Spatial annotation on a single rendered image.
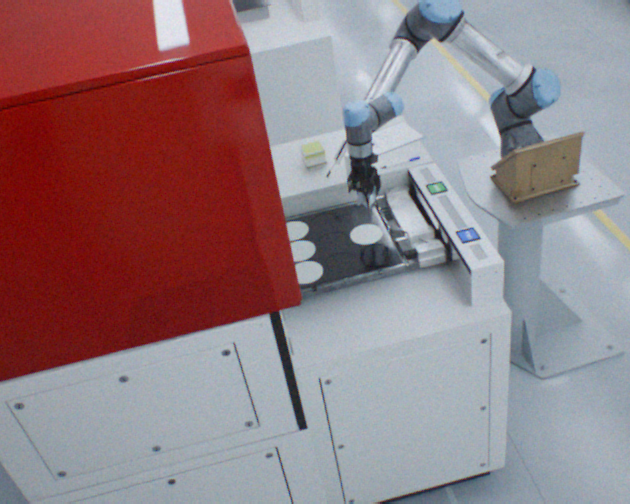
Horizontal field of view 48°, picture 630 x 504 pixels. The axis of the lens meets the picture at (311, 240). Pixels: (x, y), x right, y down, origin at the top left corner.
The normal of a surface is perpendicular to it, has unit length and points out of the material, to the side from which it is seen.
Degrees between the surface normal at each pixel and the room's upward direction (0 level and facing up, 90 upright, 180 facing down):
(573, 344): 0
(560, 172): 90
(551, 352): 0
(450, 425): 90
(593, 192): 0
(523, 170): 90
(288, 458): 90
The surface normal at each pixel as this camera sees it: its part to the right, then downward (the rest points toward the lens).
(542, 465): -0.14, -0.78
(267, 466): 0.21, 0.58
